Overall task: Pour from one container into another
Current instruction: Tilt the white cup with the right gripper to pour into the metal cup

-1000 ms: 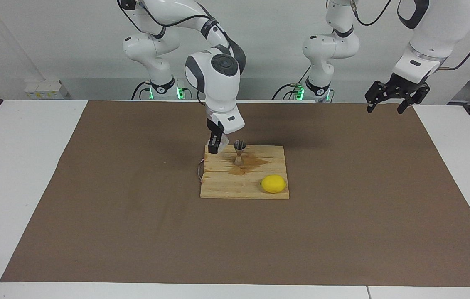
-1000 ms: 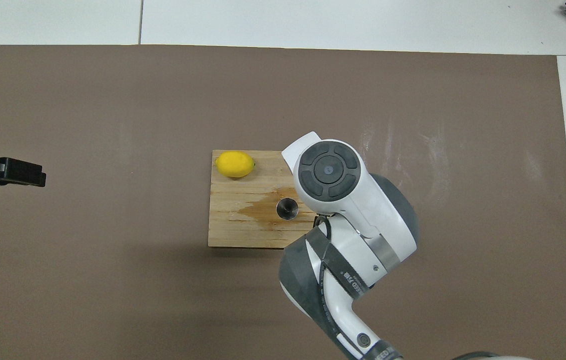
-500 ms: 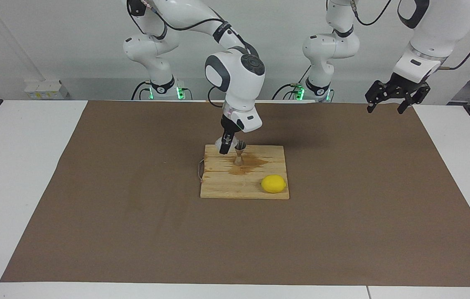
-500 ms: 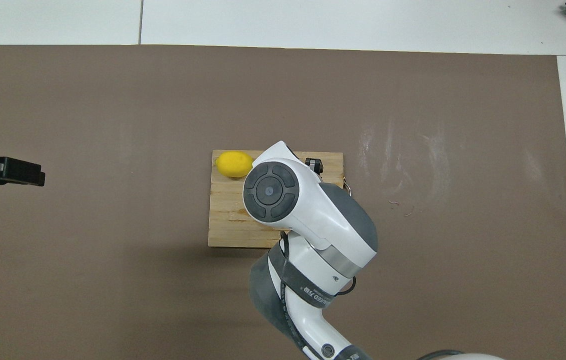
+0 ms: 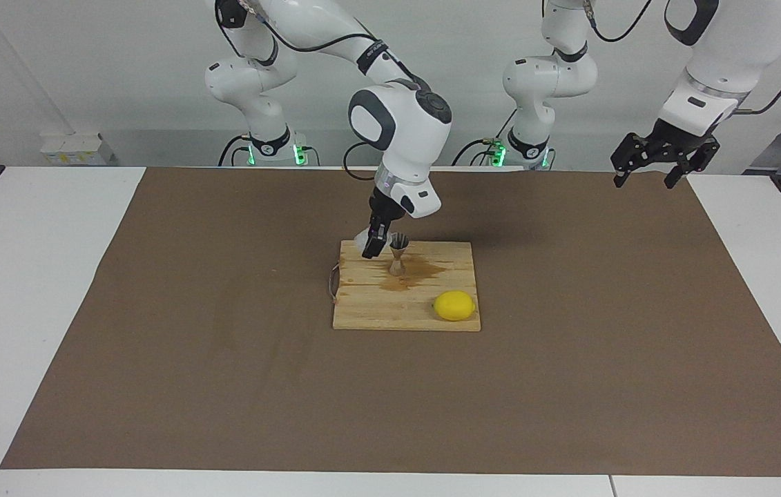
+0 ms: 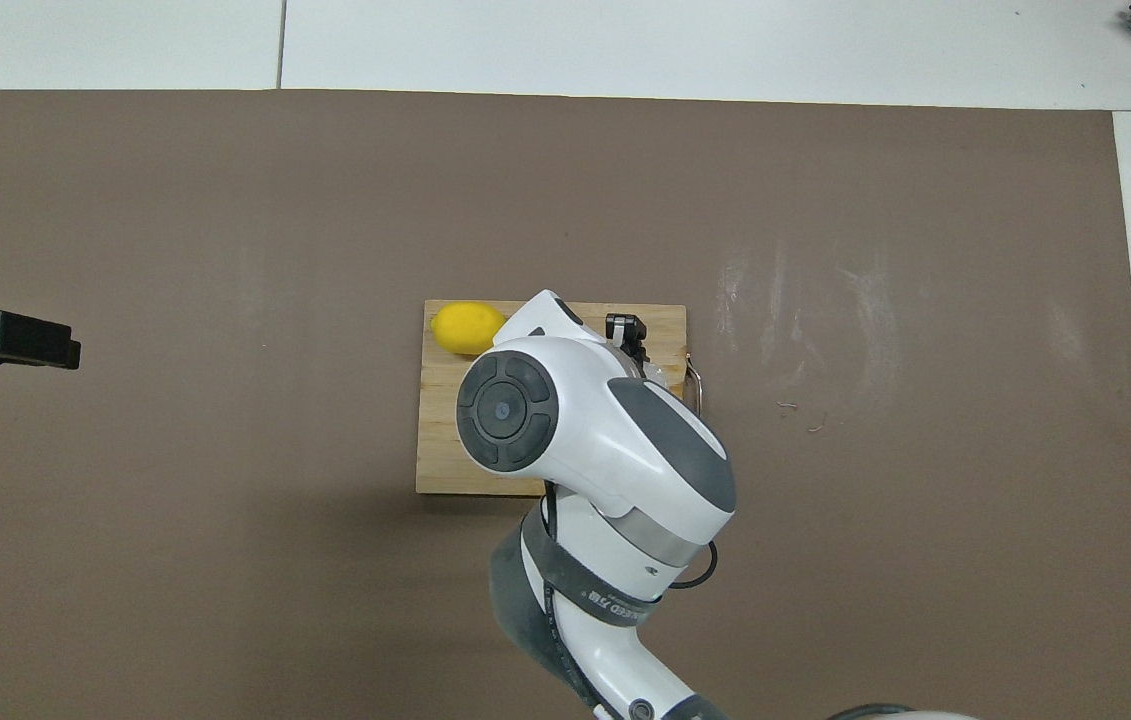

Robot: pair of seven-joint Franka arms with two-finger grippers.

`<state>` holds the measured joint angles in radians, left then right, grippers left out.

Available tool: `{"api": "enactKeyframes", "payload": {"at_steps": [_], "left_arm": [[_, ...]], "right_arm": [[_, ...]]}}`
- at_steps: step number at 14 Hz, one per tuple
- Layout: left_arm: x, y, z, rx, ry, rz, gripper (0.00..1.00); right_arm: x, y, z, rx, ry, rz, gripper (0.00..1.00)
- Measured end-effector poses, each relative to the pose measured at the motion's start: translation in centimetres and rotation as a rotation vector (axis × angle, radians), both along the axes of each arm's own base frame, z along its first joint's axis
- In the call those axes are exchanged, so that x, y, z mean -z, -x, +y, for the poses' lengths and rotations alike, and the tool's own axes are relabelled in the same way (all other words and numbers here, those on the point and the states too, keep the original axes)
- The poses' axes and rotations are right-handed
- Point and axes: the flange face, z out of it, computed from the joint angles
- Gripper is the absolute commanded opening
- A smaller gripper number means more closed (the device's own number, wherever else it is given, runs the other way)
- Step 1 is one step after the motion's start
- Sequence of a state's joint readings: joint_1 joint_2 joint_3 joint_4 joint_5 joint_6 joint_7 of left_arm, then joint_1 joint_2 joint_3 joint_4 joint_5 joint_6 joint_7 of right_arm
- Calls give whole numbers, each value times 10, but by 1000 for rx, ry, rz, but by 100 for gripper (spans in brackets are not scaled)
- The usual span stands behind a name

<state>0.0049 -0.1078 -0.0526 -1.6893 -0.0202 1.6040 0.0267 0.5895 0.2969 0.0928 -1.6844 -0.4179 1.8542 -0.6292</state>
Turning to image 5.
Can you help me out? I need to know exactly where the black right base cable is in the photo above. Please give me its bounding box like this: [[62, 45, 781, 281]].
[[218, 135, 253, 166]]

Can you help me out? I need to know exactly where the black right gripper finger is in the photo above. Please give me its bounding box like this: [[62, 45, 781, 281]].
[[361, 217, 391, 260]]

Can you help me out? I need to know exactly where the yellow lemon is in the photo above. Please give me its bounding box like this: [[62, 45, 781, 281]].
[[433, 290, 476, 322]]

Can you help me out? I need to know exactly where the black left base cable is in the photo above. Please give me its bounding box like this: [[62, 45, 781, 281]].
[[452, 138, 501, 168]]

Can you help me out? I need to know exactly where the white wall power box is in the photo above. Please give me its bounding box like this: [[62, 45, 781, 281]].
[[41, 133, 115, 166]]

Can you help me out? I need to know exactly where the brown table mat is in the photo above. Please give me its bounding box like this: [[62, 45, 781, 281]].
[[0, 168, 781, 478]]

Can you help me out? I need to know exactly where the wooden cutting board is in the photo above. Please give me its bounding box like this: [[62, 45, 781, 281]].
[[327, 240, 482, 333]]

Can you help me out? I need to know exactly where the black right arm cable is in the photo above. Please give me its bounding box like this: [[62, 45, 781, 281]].
[[252, 10, 383, 182]]

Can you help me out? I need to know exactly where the steel double jigger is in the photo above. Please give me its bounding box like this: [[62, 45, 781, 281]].
[[389, 233, 410, 277]]

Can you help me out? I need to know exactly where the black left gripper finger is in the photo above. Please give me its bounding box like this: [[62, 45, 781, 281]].
[[610, 135, 660, 188], [664, 138, 720, 190]]

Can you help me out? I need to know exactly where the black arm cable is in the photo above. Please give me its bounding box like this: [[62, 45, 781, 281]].
[[584, 0, 781, 115], [252, 10, 383, 182]]

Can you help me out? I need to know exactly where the black base cable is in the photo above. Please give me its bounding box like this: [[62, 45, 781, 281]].
[[218, 135, 253, 166], [452, 138, 501, 168]]

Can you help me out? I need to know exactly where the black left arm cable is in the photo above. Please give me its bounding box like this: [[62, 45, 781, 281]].
[[584, 0, 781, 115]]

